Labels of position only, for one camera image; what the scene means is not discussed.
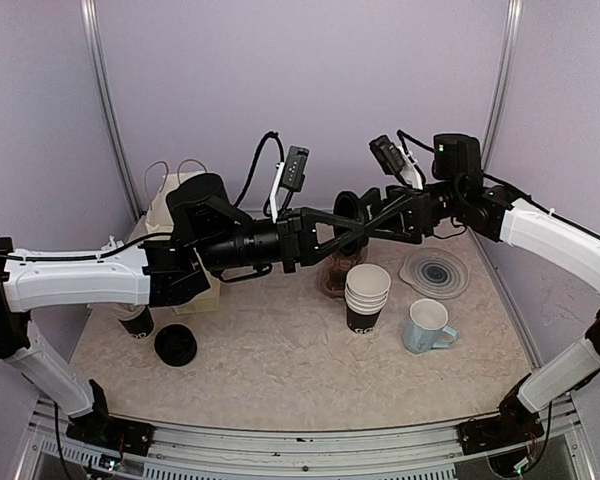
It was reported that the stack of paper cups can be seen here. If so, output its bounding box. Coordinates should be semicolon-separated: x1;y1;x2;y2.
345;263;392;334

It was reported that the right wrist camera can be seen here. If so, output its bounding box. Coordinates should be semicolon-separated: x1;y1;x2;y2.
369;135;426;190

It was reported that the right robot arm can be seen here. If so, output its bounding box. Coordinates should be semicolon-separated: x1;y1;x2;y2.
365;134;600;444

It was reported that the black cup holding straws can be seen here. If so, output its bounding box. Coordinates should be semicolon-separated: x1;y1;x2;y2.
115;304;154;340

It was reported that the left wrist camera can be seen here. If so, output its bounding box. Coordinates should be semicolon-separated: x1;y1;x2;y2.
266;146;310;222

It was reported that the black plastic cup lid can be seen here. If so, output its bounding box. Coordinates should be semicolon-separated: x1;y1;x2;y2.
333;191;369;257

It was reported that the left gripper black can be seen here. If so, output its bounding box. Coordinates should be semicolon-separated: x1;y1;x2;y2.
198;206;366;273

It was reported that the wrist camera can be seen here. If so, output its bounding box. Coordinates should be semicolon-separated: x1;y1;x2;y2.
369;135;426;190
266;146;310;222

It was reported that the stack of black lids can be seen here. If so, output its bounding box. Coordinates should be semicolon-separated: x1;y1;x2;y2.
154;324;198;367

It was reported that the bundle of white straws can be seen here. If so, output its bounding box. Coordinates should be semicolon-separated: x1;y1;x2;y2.
101;235;125;251

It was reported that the light blue ceramic mug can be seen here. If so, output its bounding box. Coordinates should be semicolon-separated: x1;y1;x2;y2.
402;298;459;355

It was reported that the right aluminium corner post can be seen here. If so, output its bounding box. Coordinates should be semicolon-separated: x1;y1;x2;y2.
482;0;523;170

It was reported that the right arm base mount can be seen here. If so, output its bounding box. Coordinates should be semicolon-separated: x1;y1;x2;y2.
456;378;544;455

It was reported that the brown pulp cup carrier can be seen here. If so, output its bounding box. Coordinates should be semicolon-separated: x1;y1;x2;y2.
319;247;368;298

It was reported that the beige paper bag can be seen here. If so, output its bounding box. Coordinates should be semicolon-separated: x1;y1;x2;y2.
143;158;220;315

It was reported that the grey swirl silicone lid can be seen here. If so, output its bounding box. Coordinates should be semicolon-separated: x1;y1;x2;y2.
398;247;470;300

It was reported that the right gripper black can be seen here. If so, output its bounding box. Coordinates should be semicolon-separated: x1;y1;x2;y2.
343;178;463;243

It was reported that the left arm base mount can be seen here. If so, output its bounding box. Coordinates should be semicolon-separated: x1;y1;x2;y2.
66;379;155;457

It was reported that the left aluminium corner post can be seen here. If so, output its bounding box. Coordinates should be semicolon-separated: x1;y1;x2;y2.
80;0;143;221

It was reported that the aluminium corner post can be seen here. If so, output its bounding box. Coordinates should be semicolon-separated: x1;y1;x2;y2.
80;0;143;221
482;0;523;170

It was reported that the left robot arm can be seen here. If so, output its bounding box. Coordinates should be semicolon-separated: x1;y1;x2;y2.
0;173;369;445

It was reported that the aluminium front rail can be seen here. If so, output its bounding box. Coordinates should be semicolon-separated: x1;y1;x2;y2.
9;400;599;479

